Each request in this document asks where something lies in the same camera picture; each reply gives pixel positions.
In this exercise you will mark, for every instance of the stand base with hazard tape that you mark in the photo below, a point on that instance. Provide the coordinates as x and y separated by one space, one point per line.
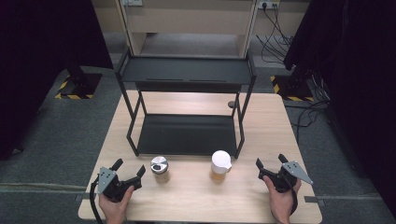
292 90
84 87

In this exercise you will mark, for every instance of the person's right hand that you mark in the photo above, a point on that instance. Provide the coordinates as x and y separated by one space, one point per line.
281 205

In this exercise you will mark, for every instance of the glass jar with metal lid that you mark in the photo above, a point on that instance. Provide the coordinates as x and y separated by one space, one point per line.
160 168

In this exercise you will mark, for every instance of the black curtain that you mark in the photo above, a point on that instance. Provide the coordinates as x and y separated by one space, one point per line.
40 62
358 77

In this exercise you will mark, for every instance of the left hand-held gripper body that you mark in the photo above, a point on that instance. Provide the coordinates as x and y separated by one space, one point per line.
112 186

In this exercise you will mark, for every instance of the person's left hand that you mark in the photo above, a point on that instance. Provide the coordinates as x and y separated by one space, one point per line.
114 211

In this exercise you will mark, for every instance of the beige wooden cabinet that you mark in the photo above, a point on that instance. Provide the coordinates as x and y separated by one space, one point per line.
186 21

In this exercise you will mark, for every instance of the white wall socket with plugs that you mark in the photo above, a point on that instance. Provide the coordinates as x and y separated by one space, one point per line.
268 3

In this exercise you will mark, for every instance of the round dark table grommet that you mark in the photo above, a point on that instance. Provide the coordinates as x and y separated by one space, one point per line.
231 104

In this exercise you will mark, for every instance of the black metal two-tier rack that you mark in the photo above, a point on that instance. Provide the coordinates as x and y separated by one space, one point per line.
186 133

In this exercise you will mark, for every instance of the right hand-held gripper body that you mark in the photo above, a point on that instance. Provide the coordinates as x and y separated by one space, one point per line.
295 171

